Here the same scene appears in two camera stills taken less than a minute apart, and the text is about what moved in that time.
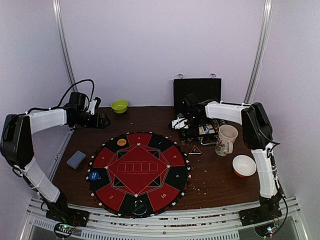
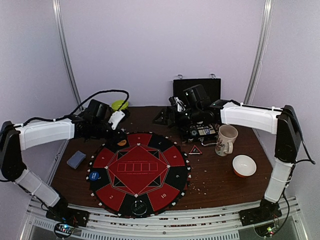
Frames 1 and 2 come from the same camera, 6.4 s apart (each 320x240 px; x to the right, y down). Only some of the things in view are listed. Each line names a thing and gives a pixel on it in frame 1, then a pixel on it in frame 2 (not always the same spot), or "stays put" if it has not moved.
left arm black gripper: (95, 124) to (116, 135)
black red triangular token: (195, 151) stays put
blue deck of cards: (75, 160) stays put
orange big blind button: (121, 142) stays put
